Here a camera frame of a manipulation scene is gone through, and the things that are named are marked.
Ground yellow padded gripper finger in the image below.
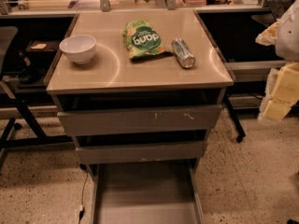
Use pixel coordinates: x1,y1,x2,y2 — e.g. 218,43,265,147
257,21,299,122

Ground green rice chip bag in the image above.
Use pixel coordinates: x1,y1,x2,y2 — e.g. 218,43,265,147
122,20,171,60

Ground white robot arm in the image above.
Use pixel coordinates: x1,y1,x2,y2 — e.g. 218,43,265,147
255,0,299,124

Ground top grey drawer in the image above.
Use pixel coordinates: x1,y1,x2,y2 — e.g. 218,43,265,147
58,105,221,136

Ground middle grey drawer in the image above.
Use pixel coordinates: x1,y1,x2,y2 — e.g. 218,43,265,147
76,141,207,164

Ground grey drawer cabinet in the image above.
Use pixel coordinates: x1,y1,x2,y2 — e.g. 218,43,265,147
43,8,236,179

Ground bottom open grey drawer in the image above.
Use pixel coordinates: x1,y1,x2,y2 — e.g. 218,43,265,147
91,161,204,224

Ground black table leg with caster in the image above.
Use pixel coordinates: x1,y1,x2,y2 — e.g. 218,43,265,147
223,95,246,143

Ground open laptop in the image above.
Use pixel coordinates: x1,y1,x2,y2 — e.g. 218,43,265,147
265,0,295,20

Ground silver drink can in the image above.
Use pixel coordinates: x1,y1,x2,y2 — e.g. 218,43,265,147
171,38,195,69

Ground white ceramic bowl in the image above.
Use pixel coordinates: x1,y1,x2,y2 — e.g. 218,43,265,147
59,35,96,64

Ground black cable on floor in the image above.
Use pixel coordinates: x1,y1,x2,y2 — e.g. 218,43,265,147
78,171,90,224

